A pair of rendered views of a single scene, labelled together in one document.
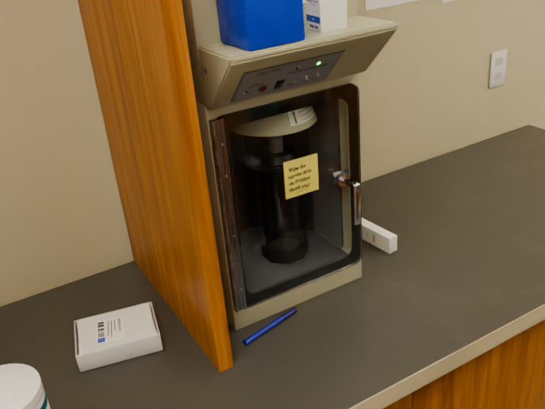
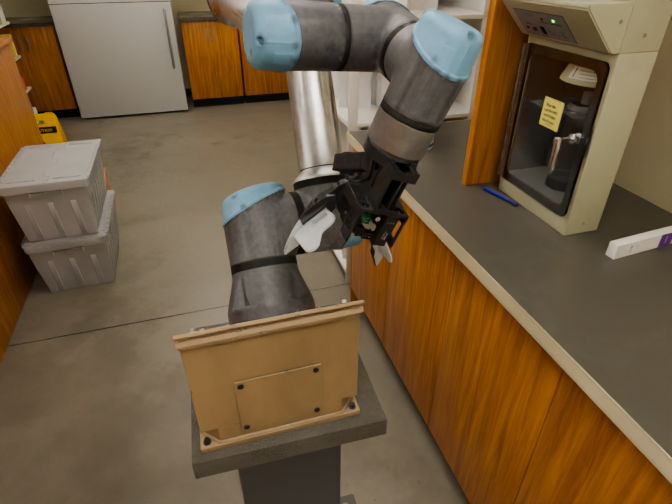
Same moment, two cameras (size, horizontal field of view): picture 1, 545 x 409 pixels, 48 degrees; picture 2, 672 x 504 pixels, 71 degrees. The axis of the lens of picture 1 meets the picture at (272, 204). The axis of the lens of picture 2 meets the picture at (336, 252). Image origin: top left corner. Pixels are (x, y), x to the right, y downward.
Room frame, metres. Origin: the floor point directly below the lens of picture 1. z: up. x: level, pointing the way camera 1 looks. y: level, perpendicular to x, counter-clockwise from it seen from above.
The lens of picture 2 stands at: (0.74, -1.40, 1.61)
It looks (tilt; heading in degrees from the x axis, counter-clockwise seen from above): 33 degrees down; 101
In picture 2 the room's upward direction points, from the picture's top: straight up
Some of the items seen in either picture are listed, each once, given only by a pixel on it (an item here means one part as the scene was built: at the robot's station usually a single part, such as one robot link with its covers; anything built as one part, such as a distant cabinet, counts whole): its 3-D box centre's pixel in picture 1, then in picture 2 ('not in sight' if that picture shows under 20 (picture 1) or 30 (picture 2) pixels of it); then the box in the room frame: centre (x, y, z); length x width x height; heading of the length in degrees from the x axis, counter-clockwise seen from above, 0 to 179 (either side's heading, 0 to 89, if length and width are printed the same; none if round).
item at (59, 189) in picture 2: not in sight; (62, 188); (-1.19, 0.64, 0.49); 0.60 x 0.42 x 0.33; 118
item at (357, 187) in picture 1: (351, 200); (560, 152); (1.08, -0.16, 1.17); 0.05 x 0.03 x 0.10; 28
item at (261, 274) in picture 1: (296, 199); (545, 129); (1.06, -0.05, 1.19); 0.30 x 0.01 x 0.40; 118
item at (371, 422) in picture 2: not in sight; (278, 376); (0.51, -0.81, 0.92); 0.32 x 0.32 x 0.04; 26
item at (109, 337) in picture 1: (118, 334); not in sight; (0.98, 0.33, 0.96); 0.16 x 0.12 x 0.04; 106
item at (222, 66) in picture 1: (302, 64); (555, 20); (1.01, -0.07, 1.46); 0.32 x 0.11 x 0.10; 118
